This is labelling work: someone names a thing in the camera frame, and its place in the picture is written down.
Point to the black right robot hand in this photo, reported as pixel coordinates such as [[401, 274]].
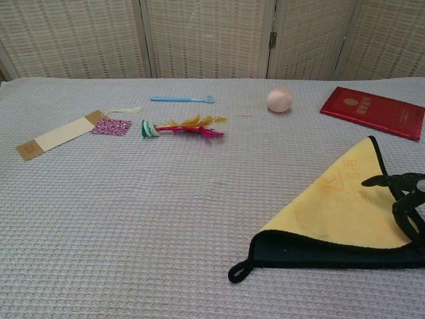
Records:
[[403, 186]]

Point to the dark teal cloth yellow underside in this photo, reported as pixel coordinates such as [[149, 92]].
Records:
[[332, 212]]

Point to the red booklet with gold emblem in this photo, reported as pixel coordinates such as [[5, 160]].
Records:
[[375, 111]]

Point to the pink ball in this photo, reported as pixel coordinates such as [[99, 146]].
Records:
[[279, 100]]

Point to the brass screen hinge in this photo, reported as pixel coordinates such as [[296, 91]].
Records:
[[273, 40]]

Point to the feather shuttlecock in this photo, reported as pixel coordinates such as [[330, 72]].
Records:
[[186, 129]]

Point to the light blue toothbrush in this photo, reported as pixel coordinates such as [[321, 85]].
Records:
[[176, 98]]

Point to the woven folding screen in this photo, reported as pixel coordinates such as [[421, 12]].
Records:
[[206, 36]]

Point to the grey waffle-weave tablecloth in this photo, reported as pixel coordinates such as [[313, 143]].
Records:
[[116, 216]]

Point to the purple patterned square paper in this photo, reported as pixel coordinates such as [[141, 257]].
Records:
[[112, 127]]

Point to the cream and brown paper bookmark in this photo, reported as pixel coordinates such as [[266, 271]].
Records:
[[59, 134]]

